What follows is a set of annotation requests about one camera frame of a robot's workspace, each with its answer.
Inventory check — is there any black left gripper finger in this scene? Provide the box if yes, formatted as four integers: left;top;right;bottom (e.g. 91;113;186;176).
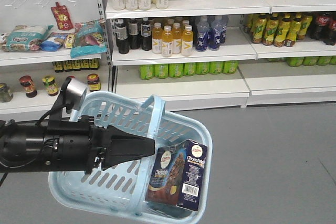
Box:
106;126;155;157
101;156;144;170

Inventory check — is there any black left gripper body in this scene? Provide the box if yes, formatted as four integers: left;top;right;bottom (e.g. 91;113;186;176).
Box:
47;116;111;174

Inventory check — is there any light blue plastic basket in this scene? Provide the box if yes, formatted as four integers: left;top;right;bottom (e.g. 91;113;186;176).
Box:
49;91;213;223

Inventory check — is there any chocolate cookie box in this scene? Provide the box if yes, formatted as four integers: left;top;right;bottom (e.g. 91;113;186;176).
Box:
145;139;208;211

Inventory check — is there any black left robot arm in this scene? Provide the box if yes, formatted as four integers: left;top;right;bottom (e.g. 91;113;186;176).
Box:
1;115;155;174

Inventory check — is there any green soda cans row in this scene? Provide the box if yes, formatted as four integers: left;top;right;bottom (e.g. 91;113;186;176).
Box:
139;60;239;80

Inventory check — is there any blue snack bag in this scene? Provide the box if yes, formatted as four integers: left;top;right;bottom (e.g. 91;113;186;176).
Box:
70;19;107;59

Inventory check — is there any teal snack bag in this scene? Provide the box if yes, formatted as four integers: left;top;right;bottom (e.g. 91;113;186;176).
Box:
2;25;54;52

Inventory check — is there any red snack pouch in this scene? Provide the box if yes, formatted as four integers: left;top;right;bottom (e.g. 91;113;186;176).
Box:
51;2;74;31

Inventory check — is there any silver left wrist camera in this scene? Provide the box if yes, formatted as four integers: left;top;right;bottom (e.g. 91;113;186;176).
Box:
60;76;87;110

